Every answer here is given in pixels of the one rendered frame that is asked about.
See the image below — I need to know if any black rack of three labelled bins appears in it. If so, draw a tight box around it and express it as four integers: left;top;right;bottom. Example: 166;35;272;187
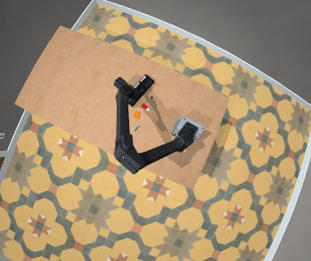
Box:
128;74;154;107

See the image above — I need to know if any orange block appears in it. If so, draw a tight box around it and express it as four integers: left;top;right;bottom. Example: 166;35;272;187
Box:
134;111;140;119

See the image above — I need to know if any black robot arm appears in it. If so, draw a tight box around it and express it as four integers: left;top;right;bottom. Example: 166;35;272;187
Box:
113;77;198;174

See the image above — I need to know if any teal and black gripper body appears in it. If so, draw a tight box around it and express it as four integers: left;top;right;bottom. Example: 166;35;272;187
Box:
128;88;139;103

